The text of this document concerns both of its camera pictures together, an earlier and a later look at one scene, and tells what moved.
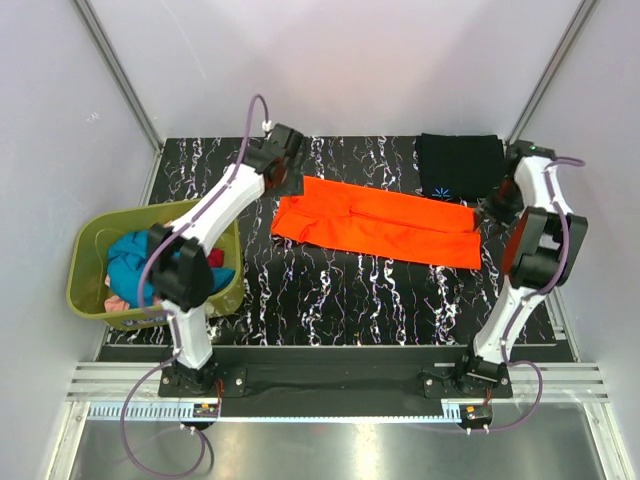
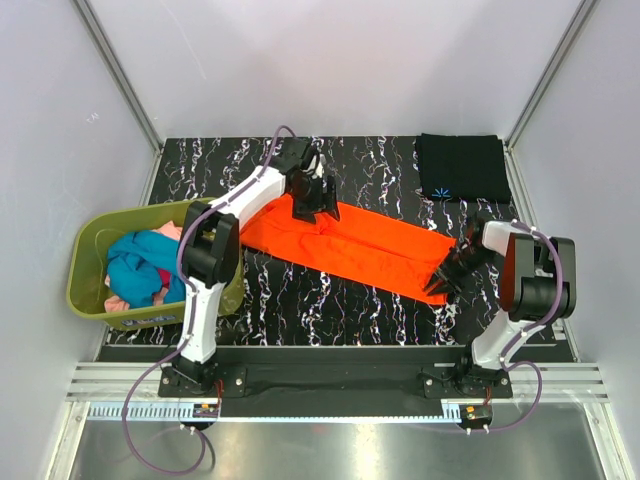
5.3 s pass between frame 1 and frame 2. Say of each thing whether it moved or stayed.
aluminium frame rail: stayed
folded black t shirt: stayed
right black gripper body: moved
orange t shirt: moved
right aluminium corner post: stayed
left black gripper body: moved
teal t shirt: stayed
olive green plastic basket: stayed
